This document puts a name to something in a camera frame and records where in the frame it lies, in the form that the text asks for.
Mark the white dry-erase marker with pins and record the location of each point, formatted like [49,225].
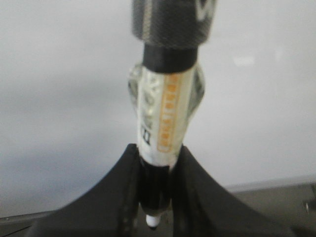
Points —
[164,104]

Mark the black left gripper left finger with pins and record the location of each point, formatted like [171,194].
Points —
[108,209]

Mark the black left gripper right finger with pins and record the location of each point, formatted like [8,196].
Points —
[203,208]

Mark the white whiteboard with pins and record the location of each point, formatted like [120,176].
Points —
[66,115]

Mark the aluminium whiteboard tray rail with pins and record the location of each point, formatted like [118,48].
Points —
[283,200]

